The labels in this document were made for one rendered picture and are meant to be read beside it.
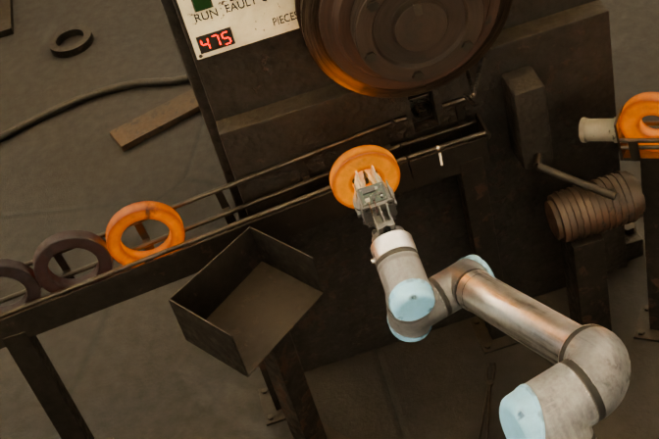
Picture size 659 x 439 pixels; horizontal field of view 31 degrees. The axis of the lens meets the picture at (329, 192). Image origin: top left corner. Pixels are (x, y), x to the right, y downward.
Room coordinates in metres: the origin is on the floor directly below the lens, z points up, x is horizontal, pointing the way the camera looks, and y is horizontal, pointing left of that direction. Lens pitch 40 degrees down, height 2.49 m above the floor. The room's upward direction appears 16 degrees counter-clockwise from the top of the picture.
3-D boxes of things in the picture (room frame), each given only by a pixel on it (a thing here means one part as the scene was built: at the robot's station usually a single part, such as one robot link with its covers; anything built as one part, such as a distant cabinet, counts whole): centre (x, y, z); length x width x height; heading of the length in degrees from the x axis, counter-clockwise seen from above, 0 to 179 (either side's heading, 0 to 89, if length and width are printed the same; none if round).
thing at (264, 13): (2.27, 0.07, 1.15); 0.26 x 0.02 x 0.18; 93
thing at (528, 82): (2.20, -0.51, 0.68); 0.11 x 0.08 x 0.24; 3
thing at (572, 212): (2.06, -0.61, 0.27); 0.22 x 0.13 x 0.53; 93
